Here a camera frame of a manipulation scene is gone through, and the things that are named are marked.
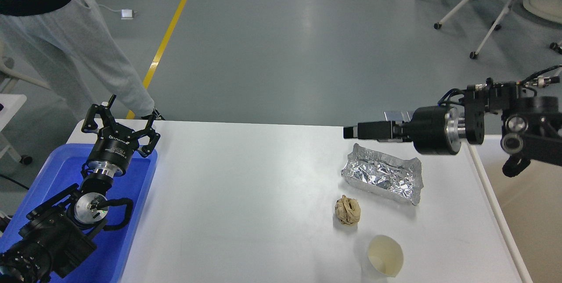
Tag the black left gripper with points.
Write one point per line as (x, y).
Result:
(115, 145)

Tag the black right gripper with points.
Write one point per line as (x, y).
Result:
(437, 133)

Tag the white paper cup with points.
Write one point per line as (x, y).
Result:
(383, 258)

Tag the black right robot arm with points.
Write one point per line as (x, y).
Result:
(530, 129)

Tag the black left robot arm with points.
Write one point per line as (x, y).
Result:
(58, 236)

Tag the left metal floor plate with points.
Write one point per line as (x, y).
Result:
(397, 116)

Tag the metal floor plate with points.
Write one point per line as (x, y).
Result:
(397, 116)
(414, 116)

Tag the right metal floor plate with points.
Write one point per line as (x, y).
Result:
(414, 116)

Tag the crumpled aluminium foil tray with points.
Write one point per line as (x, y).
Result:
(384, 175)

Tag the crumpled brown paper ball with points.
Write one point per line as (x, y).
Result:
(347, 211)

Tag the person in grey trousers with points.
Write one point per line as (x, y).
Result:
(52, 34)

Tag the white side table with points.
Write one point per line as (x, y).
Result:
(10, 105)

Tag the white floor power adapter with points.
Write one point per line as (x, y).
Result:
(127, 14)

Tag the beige plastic bin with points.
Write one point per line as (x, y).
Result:
(531, 206)

